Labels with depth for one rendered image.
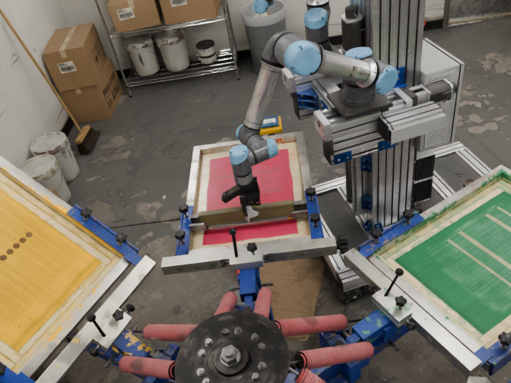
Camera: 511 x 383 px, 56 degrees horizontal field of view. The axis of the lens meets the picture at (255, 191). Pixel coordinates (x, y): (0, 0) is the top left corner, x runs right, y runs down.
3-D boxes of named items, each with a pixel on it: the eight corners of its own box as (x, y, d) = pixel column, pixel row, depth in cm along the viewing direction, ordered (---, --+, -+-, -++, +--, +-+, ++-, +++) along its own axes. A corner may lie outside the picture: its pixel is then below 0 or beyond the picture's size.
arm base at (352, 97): (366, 86, 221) (366, 66, 215) (382, 101, 210) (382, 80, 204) (336, 95, 220) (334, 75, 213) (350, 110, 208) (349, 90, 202)
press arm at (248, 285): (242, 266, 187) (239, 257, 184) (257, 264, 186) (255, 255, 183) (242, 302, 174) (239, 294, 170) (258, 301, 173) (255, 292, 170)
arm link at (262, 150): (265, 129, 193) (241, 139, 190) (278, 142, 185) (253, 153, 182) (268, 145, 198) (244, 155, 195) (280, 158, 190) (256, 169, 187)
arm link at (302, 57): (382, 58, 201) (278, 28, 171) (407, 71, 190) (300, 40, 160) (370, 85, 206) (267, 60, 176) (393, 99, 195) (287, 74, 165)
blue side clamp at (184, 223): (185, 216, 222) (182, 204, 217) (196, 214, 221) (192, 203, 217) (179, 265, 199) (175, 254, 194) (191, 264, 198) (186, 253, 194)
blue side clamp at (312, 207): (305, 200, 217) (303, 188, 212) (316, 198, 216) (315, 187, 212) (312, 249, 194) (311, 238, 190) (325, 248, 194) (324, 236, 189)
